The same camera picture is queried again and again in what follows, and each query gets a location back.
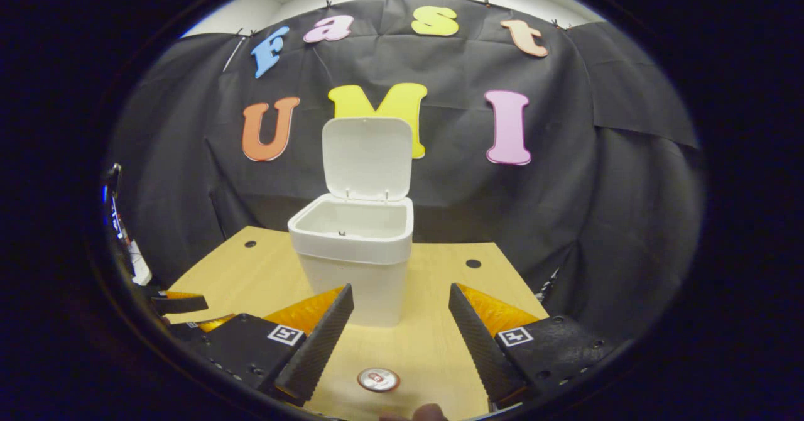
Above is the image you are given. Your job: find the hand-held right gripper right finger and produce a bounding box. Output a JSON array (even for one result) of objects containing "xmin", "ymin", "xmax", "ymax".
[{"xmin": 448, "ymin": 283, "xmax": 619, "ymax": 412}]

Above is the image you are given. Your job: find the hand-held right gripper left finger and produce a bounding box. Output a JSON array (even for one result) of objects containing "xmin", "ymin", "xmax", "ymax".
[{"xmin": 188, "ymin": 284, "xmax": 354, "ymax": 407}]

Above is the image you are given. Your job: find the red pop can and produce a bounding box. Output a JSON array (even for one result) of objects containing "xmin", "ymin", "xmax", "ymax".
[{"xmin": 357, "ymin": 367, "xmax": 401, "ymax": 393}]

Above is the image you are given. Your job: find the white desktop garbage bin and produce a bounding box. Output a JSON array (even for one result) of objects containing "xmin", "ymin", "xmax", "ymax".
[{"xmin": 288, "ymin": 116, "xmax": 415, "ymax": 327}]

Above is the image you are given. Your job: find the wooden desktop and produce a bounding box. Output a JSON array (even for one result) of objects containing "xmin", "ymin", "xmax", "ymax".
[{"xmin": 165, "ymin": 225, "xmax": 550, "ymax": 421}]

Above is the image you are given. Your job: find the black backdrop cloth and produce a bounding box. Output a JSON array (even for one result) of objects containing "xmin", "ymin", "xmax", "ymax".
[{"xmin": 104, "ymin": 0, "xmax": 707, "ymax": 346}]

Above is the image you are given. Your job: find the colourful wall poster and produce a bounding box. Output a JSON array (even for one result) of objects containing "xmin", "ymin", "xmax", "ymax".
[{"xmin": 104, "ymin": 165, "xmax": 136, "ymax": 260}]

